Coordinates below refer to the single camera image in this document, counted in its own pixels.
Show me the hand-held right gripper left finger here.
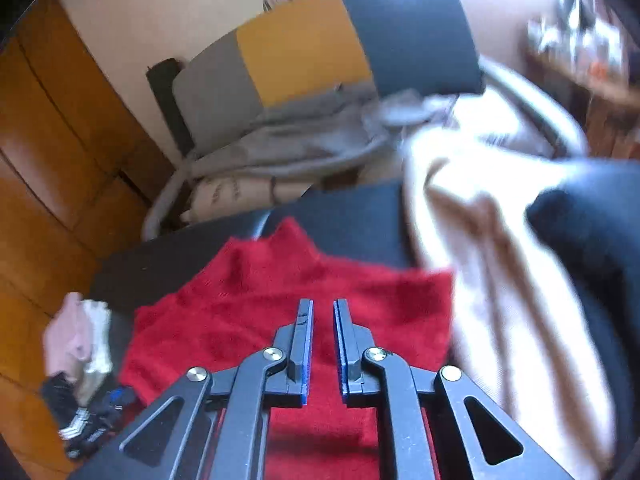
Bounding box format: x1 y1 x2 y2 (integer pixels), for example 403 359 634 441
67 298 316 480

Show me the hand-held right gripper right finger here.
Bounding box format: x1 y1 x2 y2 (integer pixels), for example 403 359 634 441
332 298 576 480

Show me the red knit sweater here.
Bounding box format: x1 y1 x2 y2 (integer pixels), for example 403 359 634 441
119 217 456 480

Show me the cream knit sweater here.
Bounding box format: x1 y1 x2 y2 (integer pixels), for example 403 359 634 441
400 125 616 476

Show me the pile of pale clothes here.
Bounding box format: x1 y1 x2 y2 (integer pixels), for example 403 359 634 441
42 292 113 401

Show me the white pillow grey print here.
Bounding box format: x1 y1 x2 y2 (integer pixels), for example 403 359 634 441
180 170 321 223

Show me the grey garment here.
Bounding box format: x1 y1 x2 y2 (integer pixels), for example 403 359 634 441
187 85 451 183

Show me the black white-striped cloth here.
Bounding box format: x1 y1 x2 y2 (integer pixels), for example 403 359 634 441
40 374 138 461

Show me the black garment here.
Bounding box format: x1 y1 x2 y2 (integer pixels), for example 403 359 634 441
525 157 640 341

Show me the black upright cushion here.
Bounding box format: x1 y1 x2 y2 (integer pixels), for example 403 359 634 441
146 58 195 161

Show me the grey yellow blue armchair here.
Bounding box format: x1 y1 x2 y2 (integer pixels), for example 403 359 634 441
140 0 591 241

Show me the wooden wardrobe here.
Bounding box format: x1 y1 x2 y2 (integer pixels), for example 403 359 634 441
0 0 173 476

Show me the wooden table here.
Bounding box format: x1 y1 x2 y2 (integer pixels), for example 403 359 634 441
565 60 640 126

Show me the cluster of glass jars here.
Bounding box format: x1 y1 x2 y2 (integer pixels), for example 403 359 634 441
527 0 631 81

